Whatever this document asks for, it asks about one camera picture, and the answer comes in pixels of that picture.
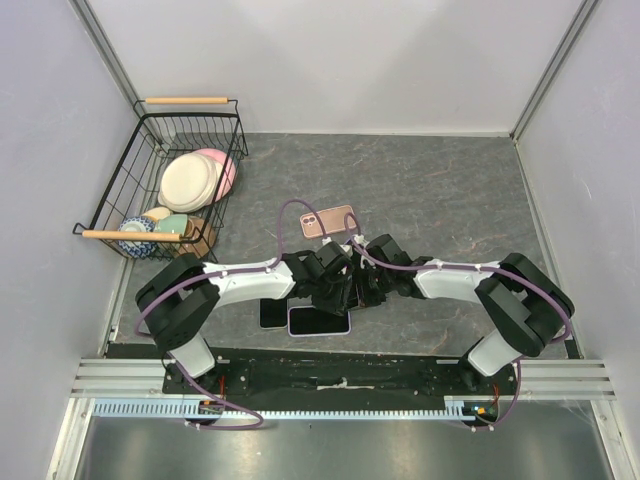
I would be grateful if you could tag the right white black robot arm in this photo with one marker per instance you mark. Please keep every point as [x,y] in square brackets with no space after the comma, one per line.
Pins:
[528,310]

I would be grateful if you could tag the black wire basket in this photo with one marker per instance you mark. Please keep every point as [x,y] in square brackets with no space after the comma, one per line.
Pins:
[158,139]

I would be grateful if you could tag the pink plate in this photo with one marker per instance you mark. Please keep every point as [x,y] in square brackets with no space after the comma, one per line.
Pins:
[228,170]

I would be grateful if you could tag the cream small bowl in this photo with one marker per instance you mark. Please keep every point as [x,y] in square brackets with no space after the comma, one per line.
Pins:
[157,214]

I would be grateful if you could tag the grey cable duct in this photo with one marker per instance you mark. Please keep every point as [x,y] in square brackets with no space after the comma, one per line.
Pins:
[197,410]

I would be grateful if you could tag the purple phone case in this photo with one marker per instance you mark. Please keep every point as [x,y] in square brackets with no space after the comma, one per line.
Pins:
[320,334]

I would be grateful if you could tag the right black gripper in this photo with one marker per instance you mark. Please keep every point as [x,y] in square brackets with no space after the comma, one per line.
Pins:
[361,297]

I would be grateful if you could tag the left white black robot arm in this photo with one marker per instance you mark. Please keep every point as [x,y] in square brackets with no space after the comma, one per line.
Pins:
[177,302]

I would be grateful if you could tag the blue patterned bowl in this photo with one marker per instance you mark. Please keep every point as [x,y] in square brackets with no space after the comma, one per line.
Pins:
[135,248]

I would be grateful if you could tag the green cup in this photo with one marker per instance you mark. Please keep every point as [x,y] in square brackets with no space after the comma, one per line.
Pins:
[173,227]

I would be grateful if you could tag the brown cup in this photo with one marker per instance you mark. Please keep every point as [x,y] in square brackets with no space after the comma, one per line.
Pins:
[200,237]

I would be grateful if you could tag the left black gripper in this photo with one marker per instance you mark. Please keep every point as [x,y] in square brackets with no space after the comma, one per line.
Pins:
[334,304]

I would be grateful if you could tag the pink phone case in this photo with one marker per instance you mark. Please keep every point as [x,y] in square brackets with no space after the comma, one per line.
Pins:
[329,221]

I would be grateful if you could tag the cream plate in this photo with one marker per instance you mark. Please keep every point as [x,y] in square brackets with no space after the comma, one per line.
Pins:
[189,183]

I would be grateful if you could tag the white phone black screen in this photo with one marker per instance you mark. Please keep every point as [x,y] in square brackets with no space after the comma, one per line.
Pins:
[273,314]

